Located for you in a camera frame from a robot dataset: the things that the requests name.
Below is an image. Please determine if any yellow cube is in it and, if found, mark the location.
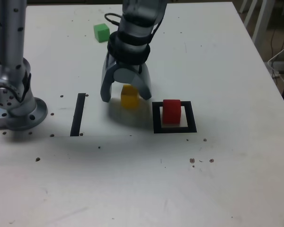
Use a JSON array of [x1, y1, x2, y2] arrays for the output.
[[121, 84, 140, 109]]

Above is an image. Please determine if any white cable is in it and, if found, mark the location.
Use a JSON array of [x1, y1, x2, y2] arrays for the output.
[[267, 39, 284, 88]]

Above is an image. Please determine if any red cube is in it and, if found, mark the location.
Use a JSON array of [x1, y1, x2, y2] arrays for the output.
[[162, 99, 182, 124]]

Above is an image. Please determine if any black tape strip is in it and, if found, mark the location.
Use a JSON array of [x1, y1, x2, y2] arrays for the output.
[[70, 93, 87, 137]]

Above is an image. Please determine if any green cube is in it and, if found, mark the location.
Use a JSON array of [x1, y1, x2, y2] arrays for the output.
[[93, 23, 110, 43]]

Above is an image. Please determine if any white metal furniture frame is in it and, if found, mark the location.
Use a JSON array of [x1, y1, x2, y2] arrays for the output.
[[238, 0, 268, 47]]

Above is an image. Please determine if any black camera cable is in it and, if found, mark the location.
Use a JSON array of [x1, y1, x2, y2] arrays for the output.
[[104, 13, 164, 45]]

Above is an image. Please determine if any black tape square outline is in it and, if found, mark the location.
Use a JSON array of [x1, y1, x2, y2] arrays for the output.
[[152, 101, 197, 134]]

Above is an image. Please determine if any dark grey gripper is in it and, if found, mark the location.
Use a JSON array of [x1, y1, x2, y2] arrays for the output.
[[100, 53, 153, 103]]

